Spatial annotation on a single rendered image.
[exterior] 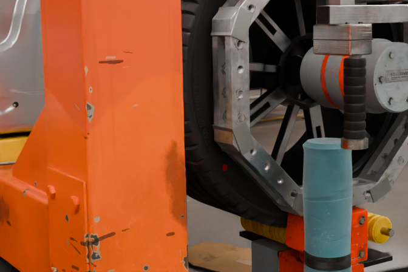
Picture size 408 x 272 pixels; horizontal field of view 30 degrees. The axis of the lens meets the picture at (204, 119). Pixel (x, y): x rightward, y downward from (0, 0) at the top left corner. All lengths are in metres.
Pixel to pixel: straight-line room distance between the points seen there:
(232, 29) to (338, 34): 0.20
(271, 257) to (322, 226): 0.34
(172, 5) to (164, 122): 0.17
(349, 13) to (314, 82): 0.26
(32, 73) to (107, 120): 0.53
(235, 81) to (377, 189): 0.43
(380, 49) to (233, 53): 0.26
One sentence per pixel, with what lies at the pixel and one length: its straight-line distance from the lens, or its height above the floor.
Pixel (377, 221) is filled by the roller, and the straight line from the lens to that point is 1.66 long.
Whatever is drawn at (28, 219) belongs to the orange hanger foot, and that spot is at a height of 0.63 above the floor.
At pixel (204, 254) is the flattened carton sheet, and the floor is 0.02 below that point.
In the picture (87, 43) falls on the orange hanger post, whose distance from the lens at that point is 1.06.
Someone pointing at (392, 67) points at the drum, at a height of 0.87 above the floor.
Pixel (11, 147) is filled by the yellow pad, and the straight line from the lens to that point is 1.59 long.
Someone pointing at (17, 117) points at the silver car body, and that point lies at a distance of 1.58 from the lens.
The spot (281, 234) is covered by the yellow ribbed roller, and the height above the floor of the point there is 0.49.
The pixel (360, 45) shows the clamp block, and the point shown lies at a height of 0.92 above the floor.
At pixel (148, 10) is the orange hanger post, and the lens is 1.10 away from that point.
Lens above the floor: 0.96
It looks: 8 degrees down
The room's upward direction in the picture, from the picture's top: 1 degrees counter-clockwise
